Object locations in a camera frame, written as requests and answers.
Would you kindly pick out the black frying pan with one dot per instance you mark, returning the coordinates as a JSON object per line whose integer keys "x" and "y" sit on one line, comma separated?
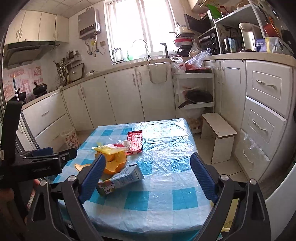
{"x": 195, "y": 96}

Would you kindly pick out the yellow plastic wrapper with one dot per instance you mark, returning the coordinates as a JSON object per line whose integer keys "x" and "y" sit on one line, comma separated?
{"x": 110, "y": 149}

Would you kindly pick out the white storage rack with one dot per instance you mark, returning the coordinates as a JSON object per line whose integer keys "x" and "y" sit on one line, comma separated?
{"x": 202, "y": 79}

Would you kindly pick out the black microwave oven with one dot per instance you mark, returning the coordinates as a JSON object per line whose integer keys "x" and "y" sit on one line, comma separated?
{"x": 202, "y": 25}

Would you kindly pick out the white plastic bag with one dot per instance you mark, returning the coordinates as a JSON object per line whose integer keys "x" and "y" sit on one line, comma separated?
{"x": 123, "y": 144}

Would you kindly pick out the black pot on stove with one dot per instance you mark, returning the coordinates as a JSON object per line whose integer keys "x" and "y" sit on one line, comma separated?
{"x": 40, "y": 89}

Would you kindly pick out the white electric kettle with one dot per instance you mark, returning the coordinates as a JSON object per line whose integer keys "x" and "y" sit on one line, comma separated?
{"x": 250, "y": 33}

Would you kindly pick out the white drawer cabinet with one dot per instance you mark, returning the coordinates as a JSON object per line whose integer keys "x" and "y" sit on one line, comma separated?
{"x": 267, "y": 137}

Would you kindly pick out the range hood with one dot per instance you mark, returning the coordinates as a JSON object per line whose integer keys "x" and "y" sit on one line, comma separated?
{"x": 24, "y": 53}

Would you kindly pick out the clear plastic bag on rack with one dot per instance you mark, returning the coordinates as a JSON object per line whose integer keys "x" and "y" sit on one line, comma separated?
{"x": 196, "y": 62}

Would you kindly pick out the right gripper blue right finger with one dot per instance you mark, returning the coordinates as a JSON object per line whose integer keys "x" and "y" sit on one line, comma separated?
{"x": 206, "y": 181}

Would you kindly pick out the white floral waste basket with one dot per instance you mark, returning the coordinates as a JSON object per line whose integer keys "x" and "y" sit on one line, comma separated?
{"x": 70, "y": 137}

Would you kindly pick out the blue checkered tablecloth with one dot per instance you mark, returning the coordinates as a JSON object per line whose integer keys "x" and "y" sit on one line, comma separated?
{"x": 168, "y": 204}

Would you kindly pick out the orange peel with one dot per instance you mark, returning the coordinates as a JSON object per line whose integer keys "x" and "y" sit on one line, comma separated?
{"x": 114, "y": 163}

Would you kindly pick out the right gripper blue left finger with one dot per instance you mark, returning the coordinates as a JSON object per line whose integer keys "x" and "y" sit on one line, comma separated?
{"x": 89, "y": 177}

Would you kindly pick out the yellow plastic trash bucket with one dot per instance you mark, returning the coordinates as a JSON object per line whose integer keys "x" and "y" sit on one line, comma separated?
{"x": 230, "y": 216}

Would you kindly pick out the milk carton with cow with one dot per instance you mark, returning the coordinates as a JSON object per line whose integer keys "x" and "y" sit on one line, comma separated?
{"x": 129, "y": 174}

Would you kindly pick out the white refrigerator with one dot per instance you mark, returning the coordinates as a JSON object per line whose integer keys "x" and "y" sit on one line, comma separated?
{"x": 281, "y": 205}

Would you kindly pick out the white lower kitchen cabinets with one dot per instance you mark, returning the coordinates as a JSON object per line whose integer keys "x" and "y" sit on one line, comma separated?
{"x": 132, "y": 95}

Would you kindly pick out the small white wooden stool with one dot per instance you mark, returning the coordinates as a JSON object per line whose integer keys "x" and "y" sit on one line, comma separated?
{"x": 216, "y": 126}

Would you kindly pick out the grey water heater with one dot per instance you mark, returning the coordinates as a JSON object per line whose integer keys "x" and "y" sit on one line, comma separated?
{"x": 88, "y": 23}

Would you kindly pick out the red snack wrapper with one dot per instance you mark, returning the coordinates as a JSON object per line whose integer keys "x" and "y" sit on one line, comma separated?
{"x": 135, "y": 142}

